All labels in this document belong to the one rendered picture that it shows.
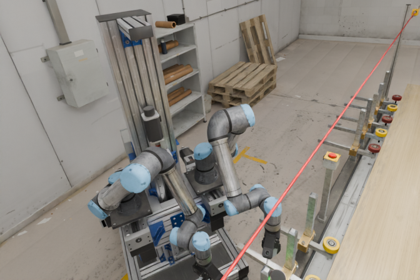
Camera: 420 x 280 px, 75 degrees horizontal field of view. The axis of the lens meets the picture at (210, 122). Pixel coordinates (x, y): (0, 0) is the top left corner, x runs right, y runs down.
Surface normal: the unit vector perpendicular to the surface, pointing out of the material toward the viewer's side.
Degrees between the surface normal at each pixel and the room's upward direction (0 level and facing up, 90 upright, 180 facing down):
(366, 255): 0
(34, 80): 90
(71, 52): 90
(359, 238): 0
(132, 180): 85
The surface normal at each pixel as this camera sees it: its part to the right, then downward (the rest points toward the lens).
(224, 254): -0.09, -0.86
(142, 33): 0.41, 0.42
